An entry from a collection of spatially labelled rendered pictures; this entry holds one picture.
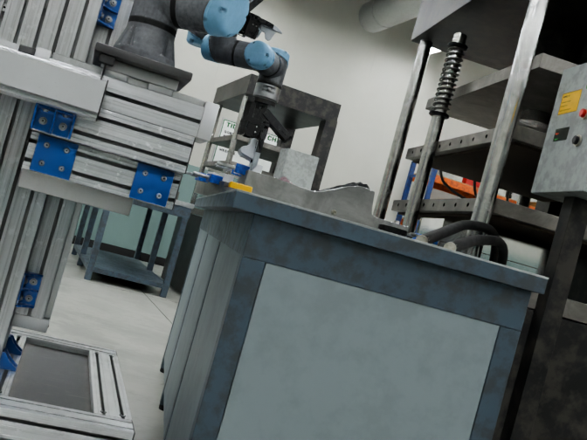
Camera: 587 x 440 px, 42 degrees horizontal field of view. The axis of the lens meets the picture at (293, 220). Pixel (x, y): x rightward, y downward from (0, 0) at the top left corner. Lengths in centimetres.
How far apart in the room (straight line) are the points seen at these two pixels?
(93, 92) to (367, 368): 82
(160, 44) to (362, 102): 852
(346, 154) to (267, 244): 861
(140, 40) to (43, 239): 58
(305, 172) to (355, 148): 356
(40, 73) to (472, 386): 112
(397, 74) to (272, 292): 906
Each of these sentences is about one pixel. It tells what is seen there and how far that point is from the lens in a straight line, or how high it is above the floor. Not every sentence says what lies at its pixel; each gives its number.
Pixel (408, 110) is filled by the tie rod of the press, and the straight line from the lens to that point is 362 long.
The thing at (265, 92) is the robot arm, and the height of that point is 112.
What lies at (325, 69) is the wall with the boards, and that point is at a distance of 1010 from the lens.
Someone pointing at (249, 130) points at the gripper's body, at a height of 100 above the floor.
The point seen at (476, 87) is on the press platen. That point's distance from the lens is 310.
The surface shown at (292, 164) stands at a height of 137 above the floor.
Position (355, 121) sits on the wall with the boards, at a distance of 1021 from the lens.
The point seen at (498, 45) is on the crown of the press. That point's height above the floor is 181.
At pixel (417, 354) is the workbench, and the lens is 165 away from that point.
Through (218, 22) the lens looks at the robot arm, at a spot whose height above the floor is 116.
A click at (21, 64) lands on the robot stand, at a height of 93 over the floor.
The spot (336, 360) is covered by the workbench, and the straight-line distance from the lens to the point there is 161.
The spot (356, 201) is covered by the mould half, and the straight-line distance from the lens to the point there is 221.
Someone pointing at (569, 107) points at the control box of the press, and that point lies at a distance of 243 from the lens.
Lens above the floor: 73
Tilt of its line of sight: 2 degrees up
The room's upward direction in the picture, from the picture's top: 16 degrees clockwise
